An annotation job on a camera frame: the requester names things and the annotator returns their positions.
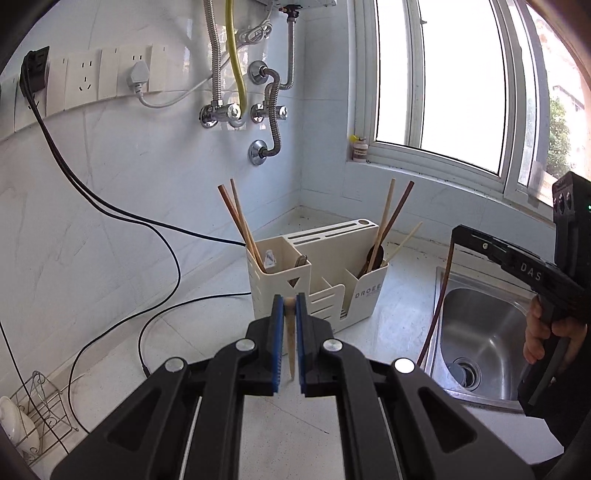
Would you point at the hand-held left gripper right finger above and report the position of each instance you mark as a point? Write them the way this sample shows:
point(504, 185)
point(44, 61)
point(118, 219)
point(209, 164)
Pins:
point(301, 341)

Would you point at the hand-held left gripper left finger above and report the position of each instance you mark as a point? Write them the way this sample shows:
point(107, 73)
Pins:
point(277, 341)

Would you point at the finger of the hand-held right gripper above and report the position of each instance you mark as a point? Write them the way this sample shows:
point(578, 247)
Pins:
point(480, 247)

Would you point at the cream plastic utensil holder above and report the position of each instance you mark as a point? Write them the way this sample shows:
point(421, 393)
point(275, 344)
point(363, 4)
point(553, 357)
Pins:
point(323, 295)

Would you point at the dark brown chopstick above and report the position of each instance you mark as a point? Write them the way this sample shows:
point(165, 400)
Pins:
point(400, 207)
point(442, 290)

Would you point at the reddish brown chopstick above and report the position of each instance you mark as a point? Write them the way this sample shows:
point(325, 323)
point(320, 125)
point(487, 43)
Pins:
point(238, 221)

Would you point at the person's right hand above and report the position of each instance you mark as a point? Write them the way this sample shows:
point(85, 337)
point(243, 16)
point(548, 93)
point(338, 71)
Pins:
point(533, 337)

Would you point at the stainless steel sink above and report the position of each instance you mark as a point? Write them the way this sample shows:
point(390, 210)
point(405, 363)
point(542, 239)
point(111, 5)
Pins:
point(489, 332)

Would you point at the sink drain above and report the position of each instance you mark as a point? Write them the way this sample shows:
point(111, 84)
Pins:
point(464, 371)

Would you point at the small bottle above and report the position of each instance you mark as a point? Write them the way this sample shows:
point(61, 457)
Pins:
point(359, 150)

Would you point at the chrome valve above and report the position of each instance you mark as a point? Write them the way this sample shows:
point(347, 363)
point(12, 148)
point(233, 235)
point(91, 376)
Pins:
point(217, 113)
point(268, 112)

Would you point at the white cup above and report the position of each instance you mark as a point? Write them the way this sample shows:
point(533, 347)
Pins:
point(16, 424)

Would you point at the white plug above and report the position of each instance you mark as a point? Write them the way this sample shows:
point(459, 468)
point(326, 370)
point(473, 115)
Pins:
point(138, 76)

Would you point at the black power adapter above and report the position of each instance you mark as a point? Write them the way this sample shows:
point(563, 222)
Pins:
point(34, 69)

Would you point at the white window frame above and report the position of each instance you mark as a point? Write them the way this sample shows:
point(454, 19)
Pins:
point(415, 92)

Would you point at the chrome wall flange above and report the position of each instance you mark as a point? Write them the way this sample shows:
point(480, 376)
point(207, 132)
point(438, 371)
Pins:
point(257, 152)
point(256, 71)

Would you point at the white wall socket strip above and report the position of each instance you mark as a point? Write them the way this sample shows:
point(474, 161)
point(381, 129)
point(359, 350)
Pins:
point(83, 78)

